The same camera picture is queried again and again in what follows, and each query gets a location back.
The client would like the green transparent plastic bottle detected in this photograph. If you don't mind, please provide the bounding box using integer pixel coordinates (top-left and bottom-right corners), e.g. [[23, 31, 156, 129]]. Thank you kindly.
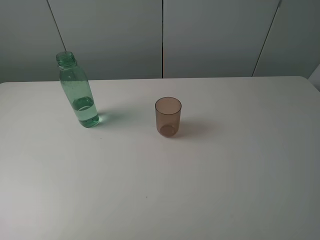
[[56, 51, 100, 128]]

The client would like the pink translucent plastic cup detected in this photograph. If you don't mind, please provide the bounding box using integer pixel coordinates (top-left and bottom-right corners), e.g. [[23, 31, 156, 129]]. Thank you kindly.
[[155, 97, 182, 138]]

